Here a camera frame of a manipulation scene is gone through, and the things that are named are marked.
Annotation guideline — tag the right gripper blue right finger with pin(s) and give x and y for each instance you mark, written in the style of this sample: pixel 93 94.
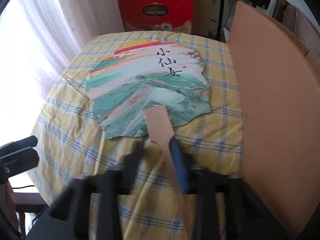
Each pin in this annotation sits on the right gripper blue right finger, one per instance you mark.
pixel 245 214

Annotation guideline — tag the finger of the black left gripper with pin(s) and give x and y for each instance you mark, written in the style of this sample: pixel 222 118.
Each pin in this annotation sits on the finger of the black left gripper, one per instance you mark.
pixel 18 157

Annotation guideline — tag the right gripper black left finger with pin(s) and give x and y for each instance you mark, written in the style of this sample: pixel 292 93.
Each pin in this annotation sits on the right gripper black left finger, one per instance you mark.
pixel 68 216

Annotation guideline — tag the colourful paper hand fan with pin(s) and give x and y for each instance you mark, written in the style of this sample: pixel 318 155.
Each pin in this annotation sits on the colourful paper hand fan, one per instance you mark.
pixel 161 78

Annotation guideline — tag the yellow checked tablecloth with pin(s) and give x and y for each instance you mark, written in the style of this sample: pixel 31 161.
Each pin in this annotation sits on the yellow checked tablecloth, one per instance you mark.
pixel 71 142

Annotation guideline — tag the large cardboard box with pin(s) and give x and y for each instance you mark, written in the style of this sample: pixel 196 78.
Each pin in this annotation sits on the large cardboard box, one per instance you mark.
pixel 279 96

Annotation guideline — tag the white sheer curtain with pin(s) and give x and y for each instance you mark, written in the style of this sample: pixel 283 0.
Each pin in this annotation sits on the white sheer curtain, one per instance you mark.
pixel 39 38

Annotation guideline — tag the brown upholstered headboard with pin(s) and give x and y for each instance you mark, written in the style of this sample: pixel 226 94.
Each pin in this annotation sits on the brown upholstered headboard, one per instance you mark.
pixel 294 20

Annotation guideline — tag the red collection gift box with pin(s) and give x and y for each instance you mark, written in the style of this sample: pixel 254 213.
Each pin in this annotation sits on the red collection gift box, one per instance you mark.
pixel 158 15

